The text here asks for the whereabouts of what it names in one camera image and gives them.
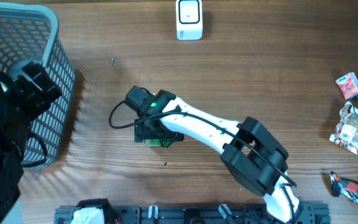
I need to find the green lid jar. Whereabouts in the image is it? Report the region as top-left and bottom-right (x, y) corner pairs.
(144, 139), (174, 147)

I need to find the red tissue pack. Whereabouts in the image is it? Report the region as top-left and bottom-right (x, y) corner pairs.
(336, 72), (358, 100)

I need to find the cookie snack pouch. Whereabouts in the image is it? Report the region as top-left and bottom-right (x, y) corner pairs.
(329, 101), (358, 156)

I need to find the hex wrench set packet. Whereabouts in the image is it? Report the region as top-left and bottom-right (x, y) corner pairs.
(330, 171), (358, 205)

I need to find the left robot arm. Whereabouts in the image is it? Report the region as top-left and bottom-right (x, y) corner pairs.
(0, 61), (62, 223)

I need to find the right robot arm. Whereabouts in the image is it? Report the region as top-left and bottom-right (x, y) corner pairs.
(124, 86), (313, 223)

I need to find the white barcode scanner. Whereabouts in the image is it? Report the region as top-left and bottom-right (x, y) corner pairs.
(175, 0), (203, 40)

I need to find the grey plastic mesh basket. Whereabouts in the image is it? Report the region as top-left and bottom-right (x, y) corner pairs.
(0, 2), (76, 169)

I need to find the right camera cable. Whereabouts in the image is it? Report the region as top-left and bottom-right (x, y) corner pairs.
(108, 99), (298, 224)

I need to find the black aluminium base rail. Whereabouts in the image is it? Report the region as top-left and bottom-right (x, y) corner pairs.
(53, 203), (332, 224)

